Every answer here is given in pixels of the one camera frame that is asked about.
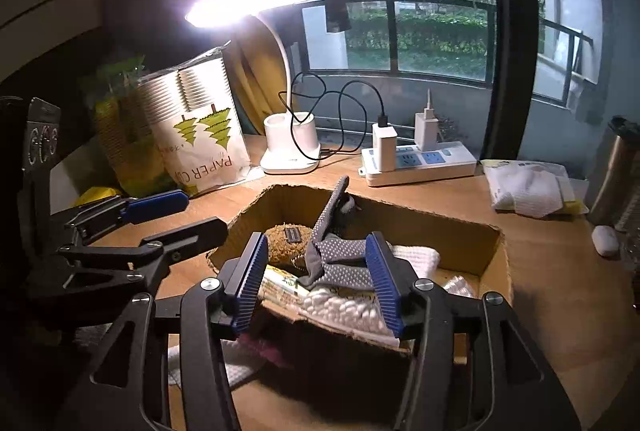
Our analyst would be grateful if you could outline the pink cloth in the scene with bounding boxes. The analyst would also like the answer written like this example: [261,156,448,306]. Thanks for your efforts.
[240,333,291,369]

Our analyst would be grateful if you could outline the white knitted cloth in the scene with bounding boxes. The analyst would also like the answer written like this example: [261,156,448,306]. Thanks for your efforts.
[167,341,268,387]

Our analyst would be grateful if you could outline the cardboard box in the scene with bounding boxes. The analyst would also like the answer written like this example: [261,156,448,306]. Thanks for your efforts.
[207,183,513,431]

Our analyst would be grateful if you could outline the white power strip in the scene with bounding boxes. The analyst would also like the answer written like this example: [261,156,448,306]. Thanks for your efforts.
[361,142,478,188]

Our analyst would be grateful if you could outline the green yellow snack bag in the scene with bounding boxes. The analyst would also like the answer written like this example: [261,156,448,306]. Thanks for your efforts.
[80,56,173,199]

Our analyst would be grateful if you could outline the white earbuds case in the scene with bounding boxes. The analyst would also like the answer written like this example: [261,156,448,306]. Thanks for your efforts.
[591,225,621,257]

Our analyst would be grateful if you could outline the hanging dark trousers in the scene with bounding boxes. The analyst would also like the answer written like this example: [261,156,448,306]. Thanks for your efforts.
[322,0,351,33]

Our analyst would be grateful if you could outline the balcony railing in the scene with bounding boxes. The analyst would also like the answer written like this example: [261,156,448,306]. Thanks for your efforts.
[300,0,596,106]

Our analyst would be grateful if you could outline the steel tumbler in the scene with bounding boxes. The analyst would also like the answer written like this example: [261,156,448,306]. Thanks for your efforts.
[587,116,640,232]

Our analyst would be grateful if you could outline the white desk lamp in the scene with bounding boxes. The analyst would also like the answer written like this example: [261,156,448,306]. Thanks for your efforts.
[184,0,321,176]

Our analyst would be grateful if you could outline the white mesh cloth packet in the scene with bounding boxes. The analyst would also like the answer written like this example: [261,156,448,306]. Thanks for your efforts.
[481,159,591,218]

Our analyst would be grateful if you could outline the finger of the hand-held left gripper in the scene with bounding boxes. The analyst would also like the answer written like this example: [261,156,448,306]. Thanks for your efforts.
[65,190,190,244]
[27,217,230,307]

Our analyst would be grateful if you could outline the grey dotted work glove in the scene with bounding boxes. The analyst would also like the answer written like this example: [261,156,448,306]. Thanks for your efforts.
[297,176,396,289]

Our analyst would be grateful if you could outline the brown scrub sponge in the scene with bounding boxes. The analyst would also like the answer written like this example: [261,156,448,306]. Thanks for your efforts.
[264,223,313,269]

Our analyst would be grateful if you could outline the white paper cup pack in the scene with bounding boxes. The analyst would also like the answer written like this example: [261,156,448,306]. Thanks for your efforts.
[135,42,252,199]

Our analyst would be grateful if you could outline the white towel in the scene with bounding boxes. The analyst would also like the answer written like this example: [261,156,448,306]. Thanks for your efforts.
[390,245,442,279]

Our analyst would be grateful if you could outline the cotton swab packet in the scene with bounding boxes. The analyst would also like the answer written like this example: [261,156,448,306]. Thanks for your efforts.
[260,266,401,348]

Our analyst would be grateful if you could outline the black cable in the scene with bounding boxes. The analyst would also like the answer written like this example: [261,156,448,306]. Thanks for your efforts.
[277,72,388,160]

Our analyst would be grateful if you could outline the white charger with black plug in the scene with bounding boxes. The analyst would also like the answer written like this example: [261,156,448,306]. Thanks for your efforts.
[371,113,398,172]

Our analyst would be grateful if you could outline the yellow packet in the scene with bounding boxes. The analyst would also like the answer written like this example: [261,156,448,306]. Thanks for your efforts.
[75,186,123,208]

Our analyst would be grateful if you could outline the yellow curtain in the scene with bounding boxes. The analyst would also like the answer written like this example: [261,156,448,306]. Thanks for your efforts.
[232,16,291,136]

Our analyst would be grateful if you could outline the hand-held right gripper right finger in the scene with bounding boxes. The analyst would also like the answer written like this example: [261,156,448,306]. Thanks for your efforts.
[365,232,581,431]

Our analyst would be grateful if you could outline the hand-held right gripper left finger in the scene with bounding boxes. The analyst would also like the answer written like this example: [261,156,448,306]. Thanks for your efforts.
[55,232,269,431]

